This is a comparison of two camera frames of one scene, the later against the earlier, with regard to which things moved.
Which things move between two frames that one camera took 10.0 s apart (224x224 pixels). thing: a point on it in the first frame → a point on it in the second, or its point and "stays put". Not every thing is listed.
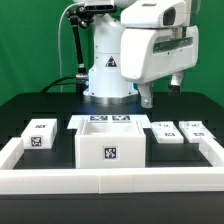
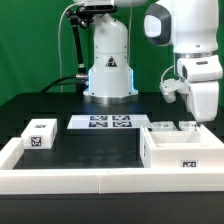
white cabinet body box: x=106 y=145 → x=181 y=149
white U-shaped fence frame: x=47 y=181 stays put
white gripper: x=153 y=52 → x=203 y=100
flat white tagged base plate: x=75 y=119 stays put
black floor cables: x=54 y=83 stays put
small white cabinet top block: x=40 y=133 stays put
